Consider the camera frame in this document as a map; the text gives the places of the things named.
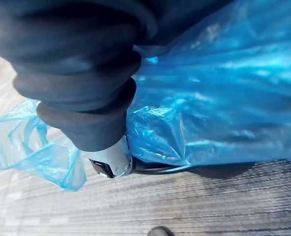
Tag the blue plastic trash bag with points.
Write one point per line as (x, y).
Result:
(209, 98)

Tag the dark robot foot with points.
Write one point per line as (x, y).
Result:
(161, 231)

